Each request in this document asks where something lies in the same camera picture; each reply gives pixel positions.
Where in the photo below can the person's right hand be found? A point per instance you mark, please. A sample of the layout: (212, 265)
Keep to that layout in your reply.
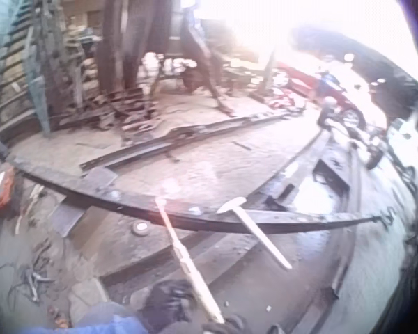
(226, 327)

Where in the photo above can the person's left hand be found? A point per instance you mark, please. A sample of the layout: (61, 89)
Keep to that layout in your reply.
(165, 302)

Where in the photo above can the person's left fingers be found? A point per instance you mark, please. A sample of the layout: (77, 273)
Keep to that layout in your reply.
(183, 292)

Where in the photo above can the person's right fingers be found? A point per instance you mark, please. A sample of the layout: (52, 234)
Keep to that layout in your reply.
(230, 321)

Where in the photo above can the stepped steel beams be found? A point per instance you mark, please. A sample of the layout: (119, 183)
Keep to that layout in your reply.
(195, 255)

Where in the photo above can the small round white cap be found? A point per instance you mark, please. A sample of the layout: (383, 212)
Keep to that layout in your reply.
(140, 228)

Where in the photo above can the long curved dark leaf spring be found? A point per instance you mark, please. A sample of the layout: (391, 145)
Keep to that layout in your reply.
(181, 214)

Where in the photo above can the flat grey steel plate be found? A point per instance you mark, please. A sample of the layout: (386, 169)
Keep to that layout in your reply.
(78, 202)

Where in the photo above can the heap of scrap metal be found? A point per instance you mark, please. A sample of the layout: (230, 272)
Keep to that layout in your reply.
(125, 111)

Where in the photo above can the orange power tool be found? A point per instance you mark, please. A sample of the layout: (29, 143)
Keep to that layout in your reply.
(5, 191)

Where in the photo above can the motorbike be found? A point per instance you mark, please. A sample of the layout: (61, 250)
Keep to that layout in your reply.
(355, 135)

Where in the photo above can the red car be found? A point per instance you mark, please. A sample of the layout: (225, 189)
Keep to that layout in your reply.
(310, 85)

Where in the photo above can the white vehicle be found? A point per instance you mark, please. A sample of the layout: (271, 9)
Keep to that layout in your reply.
(405, 142)

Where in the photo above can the rack of leaf springs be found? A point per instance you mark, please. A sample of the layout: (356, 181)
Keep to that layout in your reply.
(35, 62)

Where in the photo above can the long steel chassis rail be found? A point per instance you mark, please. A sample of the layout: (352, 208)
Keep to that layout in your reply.
(181, 137)

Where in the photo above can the dark steel chassis frame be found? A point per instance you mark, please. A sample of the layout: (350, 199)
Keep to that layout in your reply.
(329, 174)

